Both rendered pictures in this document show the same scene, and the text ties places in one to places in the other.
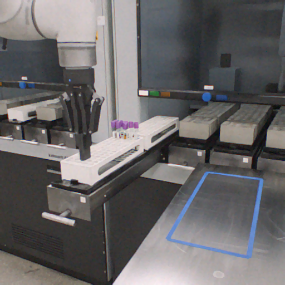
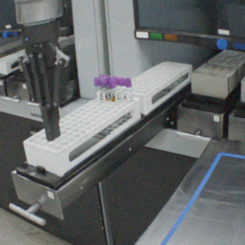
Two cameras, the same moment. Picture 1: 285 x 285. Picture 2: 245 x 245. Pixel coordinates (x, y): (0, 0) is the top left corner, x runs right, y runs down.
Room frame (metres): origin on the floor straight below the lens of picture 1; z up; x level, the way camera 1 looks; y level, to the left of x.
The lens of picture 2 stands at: (0.17, -0.07, 1.19)
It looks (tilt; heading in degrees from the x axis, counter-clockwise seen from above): 24 degrees down; 8
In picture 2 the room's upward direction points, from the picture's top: 5 degrees counter-clockwise
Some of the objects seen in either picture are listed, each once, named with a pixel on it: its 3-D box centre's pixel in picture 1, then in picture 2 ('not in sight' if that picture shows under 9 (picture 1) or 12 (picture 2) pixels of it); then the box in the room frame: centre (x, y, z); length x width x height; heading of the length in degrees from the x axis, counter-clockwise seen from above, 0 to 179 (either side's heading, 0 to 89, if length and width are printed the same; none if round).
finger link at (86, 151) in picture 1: (86, 146); (52, 122); (0.82, 0.15, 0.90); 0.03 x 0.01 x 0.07; 153
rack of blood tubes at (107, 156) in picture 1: (107, 157); (86, 131); (0.91, 0.11, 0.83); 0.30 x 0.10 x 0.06; 153
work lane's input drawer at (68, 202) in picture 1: (129, 160); (122, 129); (1.03, 0.04, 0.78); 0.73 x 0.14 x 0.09; 153
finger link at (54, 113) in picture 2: (91, 137); (57, 110); (0.81, 0.13, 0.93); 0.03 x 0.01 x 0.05; 63
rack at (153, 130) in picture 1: (152, 132); (156, 86); (1.19, -0.04, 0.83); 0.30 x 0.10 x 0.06; 153
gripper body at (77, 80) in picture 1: (80, 86); (41, 44); (0.82, 0.15, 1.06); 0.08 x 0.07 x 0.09; 63
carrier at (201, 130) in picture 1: (194, 129); (210, 84); (1.15, -0.19, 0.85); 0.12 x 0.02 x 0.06; 63
